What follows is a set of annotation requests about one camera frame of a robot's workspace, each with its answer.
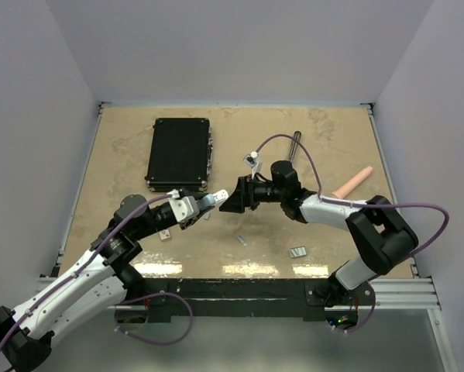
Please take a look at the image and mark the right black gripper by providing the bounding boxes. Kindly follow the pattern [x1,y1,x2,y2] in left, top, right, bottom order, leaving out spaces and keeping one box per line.
[219,174,286,213]

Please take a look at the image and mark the silver black stapler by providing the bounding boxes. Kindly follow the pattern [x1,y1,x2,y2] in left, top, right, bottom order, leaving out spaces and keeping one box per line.
[287,131,302,163]

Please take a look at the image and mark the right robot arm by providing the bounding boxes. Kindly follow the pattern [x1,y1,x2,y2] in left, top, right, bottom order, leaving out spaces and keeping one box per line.
[219,160,418,305]

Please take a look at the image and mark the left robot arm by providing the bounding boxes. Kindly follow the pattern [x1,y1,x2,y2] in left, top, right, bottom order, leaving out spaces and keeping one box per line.
[0,189,228,371]

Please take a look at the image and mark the black briefcase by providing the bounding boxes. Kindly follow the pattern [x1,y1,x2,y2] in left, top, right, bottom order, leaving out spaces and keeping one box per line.
[145,118,213,193]

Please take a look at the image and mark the small staple box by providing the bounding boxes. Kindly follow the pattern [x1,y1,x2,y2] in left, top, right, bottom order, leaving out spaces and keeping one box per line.
[159,229,171,242]

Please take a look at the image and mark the staple strips pack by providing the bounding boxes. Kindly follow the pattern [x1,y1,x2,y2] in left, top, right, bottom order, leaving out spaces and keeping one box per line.
[289,246,308,258]

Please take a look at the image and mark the pink silicone cone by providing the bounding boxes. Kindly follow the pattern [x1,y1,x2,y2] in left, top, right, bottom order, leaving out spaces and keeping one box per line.
[331,166,373,199]

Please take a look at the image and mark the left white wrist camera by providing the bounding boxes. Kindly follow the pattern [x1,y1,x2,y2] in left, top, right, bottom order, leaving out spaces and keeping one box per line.
[167,189,199,223]

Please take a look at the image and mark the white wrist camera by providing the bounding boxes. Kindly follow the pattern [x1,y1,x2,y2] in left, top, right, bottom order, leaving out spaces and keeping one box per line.
[243,151,263,178]
[167,189,199,223]

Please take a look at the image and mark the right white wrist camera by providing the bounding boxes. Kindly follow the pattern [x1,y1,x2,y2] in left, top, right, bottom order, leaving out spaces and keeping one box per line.
[243,151,263,178]

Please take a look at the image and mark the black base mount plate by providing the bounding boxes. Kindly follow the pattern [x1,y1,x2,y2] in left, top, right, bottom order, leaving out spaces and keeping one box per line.
[122,278,376,326]

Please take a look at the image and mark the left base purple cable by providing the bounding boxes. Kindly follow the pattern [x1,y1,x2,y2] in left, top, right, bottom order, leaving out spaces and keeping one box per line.
[114,291,194,343]

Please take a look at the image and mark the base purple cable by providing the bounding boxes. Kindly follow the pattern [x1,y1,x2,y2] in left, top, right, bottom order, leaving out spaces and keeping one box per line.
[331,298,376,334]
[114,291,194,343]

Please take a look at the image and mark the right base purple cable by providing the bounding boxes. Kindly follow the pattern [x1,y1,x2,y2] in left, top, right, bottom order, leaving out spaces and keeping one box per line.
[331,298,376,334]

